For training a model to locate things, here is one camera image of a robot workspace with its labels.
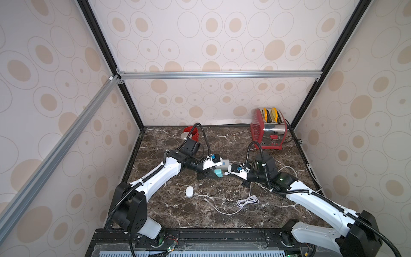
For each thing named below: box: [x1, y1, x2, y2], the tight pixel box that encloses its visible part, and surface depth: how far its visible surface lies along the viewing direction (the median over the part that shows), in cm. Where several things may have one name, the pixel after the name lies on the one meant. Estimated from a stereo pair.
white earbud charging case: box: [185, 185, 194, 199], surface depth 89 cm
